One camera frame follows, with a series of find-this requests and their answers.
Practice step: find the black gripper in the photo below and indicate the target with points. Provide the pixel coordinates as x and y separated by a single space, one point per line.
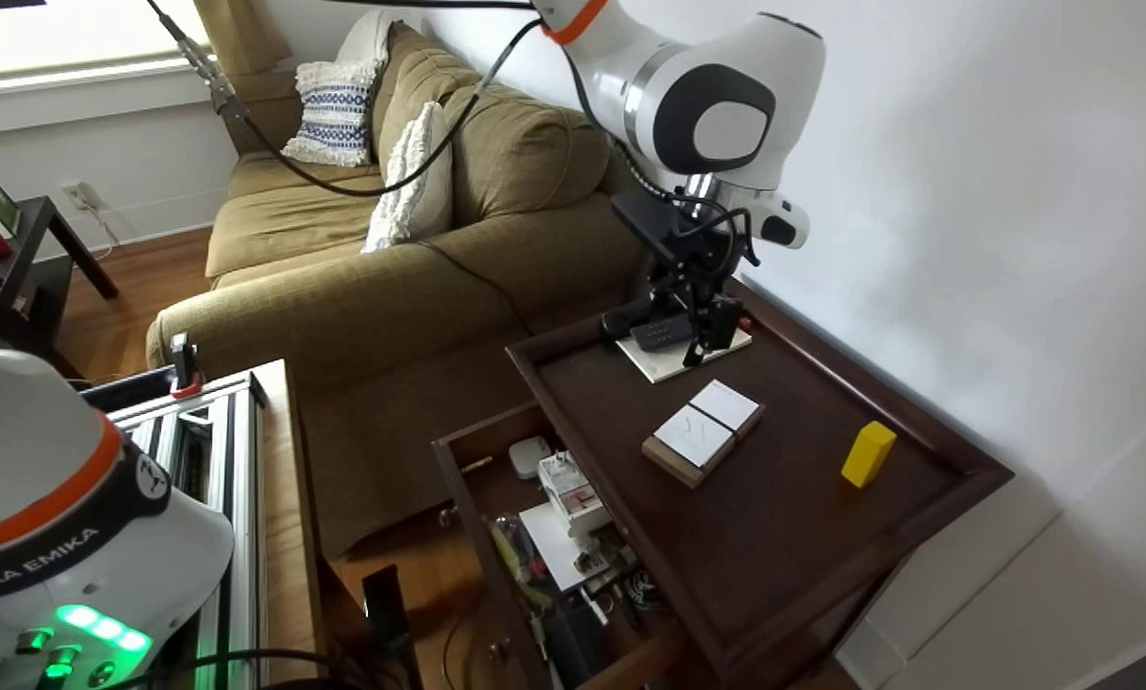
694 273

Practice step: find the brown note pad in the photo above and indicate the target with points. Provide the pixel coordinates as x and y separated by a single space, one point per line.
704 431

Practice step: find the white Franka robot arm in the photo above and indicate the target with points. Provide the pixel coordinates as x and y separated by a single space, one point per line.
726 116

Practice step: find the black remote control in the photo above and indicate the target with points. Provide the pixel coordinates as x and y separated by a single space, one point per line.
652 332

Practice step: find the black silver rectangular device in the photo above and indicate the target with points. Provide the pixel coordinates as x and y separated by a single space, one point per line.
652 362

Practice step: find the yellow block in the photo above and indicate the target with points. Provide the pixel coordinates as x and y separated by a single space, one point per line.
867 454

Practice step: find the white box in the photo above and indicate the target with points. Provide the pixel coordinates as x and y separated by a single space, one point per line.
574 491

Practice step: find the dark wooden side table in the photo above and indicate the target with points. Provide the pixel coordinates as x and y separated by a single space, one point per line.
787 537

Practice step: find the small white round device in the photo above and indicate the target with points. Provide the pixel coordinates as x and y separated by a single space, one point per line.
529 457

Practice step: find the olive fabric sofa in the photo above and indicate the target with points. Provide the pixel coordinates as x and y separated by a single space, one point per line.
468 242

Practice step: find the open wooden drawer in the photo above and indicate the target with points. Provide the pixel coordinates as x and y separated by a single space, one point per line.
497 537

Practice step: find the small black pouch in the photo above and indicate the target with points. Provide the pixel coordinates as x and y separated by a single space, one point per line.
584 639

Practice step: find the white pillow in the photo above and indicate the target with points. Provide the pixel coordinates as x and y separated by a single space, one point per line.
410 178

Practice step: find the black stand leg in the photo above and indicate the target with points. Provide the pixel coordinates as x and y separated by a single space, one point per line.
385 617

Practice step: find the striped knit pillow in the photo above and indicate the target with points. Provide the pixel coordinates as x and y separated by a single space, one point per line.
332 116

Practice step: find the wooden base board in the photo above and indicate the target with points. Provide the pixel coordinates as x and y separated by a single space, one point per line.
287 510

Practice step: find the red black clamp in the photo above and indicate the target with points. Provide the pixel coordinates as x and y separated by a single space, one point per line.
185 367

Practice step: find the black end table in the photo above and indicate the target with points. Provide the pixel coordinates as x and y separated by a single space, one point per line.
34 273

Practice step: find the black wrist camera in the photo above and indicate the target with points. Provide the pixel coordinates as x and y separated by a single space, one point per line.
650 220

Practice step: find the aluminium profile frame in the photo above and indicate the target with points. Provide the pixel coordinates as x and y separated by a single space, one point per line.
199 447

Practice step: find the white wall outlet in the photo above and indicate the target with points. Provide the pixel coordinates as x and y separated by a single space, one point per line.
79 198

